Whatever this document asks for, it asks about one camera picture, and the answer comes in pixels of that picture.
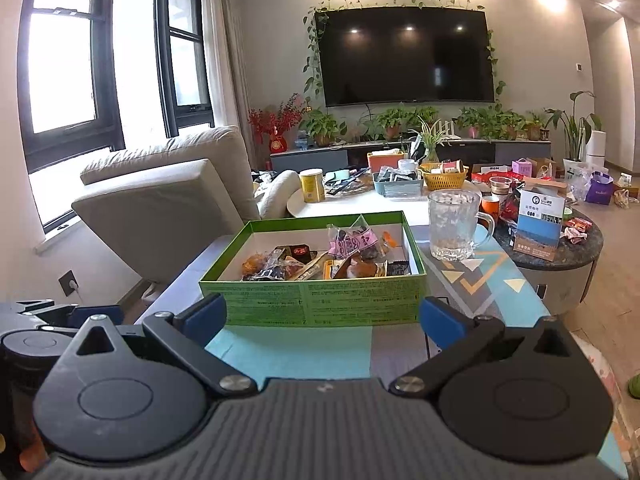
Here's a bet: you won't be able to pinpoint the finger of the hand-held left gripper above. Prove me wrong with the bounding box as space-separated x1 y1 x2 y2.
35 304 126 335
0 299 56 317

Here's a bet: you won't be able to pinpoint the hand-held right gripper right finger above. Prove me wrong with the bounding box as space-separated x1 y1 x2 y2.
382 296 583 397

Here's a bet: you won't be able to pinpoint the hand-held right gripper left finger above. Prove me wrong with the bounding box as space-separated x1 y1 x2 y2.
65 292 258 397

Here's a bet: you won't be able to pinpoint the orange snack packet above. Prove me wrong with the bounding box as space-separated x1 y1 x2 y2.
241 254 273 281

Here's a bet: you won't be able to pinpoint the brown tofu snack packet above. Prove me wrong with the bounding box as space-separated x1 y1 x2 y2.
345 252 386 279

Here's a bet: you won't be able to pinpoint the black gold snack packet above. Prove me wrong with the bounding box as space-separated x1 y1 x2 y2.
282 244 313 265

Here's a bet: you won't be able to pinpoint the long beige stick packet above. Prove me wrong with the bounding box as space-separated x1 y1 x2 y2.
292 255 331 281

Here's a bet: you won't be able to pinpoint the green cardboard box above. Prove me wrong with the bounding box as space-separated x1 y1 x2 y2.
198 211 429 328

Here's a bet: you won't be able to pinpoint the dark plum snack packets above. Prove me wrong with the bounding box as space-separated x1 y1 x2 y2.
327 216 378 260

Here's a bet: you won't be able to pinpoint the clear glass mug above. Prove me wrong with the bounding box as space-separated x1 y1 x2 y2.
427 190 496 262

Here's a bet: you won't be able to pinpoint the turquoise patterned table mat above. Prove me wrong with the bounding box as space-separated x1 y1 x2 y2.
205 220 628 480

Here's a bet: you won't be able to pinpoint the beige sofa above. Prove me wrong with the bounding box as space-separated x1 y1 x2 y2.
71 126 261 283

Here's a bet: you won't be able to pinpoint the dark round side table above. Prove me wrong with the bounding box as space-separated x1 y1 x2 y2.
492 200 604 317

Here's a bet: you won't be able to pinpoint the blue white carton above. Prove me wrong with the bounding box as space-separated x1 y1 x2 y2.
514 187 567 262

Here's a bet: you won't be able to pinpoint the white round table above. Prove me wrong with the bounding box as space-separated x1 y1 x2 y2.
290 180 483 218

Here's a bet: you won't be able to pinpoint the grey blue organizer tray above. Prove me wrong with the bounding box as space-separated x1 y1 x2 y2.
372 167 426 197

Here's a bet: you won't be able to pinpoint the yellow woven basket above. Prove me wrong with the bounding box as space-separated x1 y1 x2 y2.
419 161 468 191

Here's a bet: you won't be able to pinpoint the white boucle chair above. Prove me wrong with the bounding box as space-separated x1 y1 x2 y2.
257 170 301 221

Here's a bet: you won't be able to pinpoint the red candy wrappers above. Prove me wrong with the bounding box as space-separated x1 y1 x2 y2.
562 216 593 243

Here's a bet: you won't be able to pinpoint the yellow can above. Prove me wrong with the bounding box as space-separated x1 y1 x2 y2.
299 169 327 204

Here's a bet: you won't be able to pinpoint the orange tissue box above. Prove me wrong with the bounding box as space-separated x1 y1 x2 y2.
366 151 405 173

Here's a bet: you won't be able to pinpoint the brown cardboard box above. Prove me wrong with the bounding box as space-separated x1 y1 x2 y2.
530 157 558 179

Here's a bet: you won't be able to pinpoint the dark grey television cabinet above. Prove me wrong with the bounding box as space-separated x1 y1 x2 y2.
270 139 553 173

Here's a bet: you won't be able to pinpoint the spider plant in glass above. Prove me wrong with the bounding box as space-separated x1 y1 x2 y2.
407 116 453 163

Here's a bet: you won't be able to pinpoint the purple gift bag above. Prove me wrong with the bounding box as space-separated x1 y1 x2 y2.
586 172 615 206

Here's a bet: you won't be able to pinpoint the potted green plant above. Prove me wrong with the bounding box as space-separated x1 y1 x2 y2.
452 106 526 141
372 106 418 141
525 110 548 141
299 109 348 147

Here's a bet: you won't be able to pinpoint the red flower arrangement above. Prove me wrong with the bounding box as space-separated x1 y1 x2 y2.
247 94 308 155

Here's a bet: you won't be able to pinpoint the white air purifier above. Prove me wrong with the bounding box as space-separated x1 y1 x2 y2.
586 130 607 166

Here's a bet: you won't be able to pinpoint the tall leafy floor plant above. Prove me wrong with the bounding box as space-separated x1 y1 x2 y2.
545 91 603 163

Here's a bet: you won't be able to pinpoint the black framed window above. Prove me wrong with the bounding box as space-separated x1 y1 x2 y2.
17 0 126 173
155 0 216 128

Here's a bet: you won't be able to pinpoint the white sheer curtain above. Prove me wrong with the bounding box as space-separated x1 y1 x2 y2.
200 0 256 161

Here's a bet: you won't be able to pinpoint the wall socket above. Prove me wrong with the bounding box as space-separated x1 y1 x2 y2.
58 270 81 298

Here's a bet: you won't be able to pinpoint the wall mounted television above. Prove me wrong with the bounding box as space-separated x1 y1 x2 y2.
315 6 496 107

